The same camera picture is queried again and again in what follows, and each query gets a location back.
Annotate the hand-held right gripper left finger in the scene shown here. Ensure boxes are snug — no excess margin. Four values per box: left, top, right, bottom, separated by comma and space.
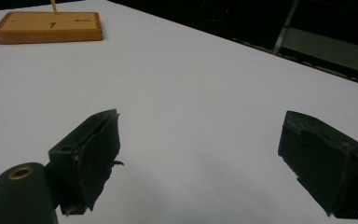
48, 108, 125, 217

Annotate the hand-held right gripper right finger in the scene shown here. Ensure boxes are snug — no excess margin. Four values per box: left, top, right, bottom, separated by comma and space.
277, 110, 358, 219

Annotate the grey board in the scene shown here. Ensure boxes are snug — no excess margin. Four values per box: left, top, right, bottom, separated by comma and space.
280, 26, 358, 77

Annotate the flat wooden base block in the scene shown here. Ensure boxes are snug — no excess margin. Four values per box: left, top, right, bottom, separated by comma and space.
0, 11, 104, 46

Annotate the metal stand pole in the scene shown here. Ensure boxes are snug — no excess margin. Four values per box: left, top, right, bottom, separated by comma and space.
272, 0, 301, 56

